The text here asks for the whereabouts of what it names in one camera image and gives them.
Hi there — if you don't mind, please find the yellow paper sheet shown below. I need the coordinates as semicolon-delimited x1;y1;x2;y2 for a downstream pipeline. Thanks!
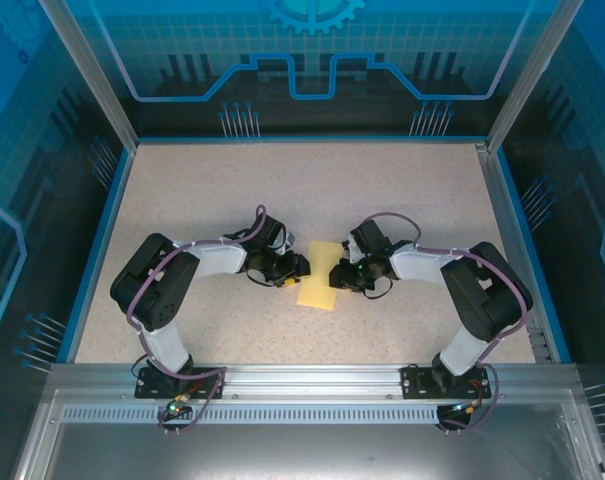
296;240;345;313

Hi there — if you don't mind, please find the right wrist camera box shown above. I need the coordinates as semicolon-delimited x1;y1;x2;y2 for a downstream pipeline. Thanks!
341;238;366;265

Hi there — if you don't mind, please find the aluminium mounting rail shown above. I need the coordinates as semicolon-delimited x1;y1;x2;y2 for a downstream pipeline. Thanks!
49;363;578;397

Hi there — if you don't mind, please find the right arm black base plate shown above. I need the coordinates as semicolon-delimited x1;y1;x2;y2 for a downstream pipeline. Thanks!
400;364;492;400

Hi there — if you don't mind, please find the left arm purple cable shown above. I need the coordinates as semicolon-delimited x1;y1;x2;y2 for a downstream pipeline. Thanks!
125;203;268;437

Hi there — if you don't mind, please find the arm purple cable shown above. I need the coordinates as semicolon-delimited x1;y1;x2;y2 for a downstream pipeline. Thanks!
359;212;531;435
125;203;268;437

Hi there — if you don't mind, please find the slotted grey cable duct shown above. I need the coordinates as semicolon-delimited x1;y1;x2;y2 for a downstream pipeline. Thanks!
60;406;566;425

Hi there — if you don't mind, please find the aluminium side rail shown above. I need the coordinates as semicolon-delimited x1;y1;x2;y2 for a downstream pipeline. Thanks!
474;142;556;364

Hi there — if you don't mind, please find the left cable connector with LED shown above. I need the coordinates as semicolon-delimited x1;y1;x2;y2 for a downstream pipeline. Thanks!
162;391;192;417

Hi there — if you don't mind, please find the cable connector with led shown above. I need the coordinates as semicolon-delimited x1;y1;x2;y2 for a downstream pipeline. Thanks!
449;398;485;417
162;391;192;417

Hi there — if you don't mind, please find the right cable connector with LED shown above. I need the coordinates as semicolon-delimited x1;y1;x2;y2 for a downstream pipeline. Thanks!
449;398;485;417

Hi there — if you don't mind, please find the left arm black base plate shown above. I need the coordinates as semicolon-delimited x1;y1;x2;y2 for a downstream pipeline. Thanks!
134;366;227;400

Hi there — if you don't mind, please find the metal frame tray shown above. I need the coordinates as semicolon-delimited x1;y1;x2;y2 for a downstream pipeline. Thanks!
11;389;605;480

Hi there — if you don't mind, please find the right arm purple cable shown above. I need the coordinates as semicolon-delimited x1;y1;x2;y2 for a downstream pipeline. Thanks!
359;212;531;435

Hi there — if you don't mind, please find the aluminium frame post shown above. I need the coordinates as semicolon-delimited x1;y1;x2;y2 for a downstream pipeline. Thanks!
485;0;586;154
37;0;141;151

